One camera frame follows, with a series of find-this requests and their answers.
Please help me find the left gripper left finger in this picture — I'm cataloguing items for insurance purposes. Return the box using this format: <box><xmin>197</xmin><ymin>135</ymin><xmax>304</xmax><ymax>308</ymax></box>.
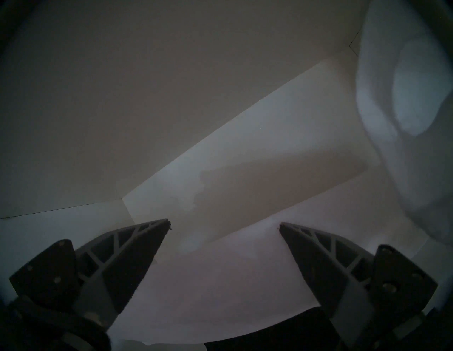
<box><xmin>9</xmin><ymin>219</ymin><xmax>173</xmax><ymax>328</ymax></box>

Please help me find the small white ruffled blouse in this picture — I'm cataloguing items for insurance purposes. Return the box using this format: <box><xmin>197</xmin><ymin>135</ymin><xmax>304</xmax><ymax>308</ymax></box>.
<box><xmin>356</xmin><ymin>0</ymin><xmax>453</xmax><ymax>244</ymax></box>

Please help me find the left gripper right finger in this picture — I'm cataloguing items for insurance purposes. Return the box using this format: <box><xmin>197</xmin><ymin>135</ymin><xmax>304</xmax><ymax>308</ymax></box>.
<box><xmin>280</xmin><ymin>222</ymin><xmax>438</xmax><ymax>340</ymax></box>

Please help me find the white wardrobe carcass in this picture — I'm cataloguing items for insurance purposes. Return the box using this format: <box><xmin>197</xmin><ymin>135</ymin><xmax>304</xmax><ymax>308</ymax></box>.
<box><xmin>0</xmin><ymin>0</ymin><xmax>453</xmax><ymax>269</ymax></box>

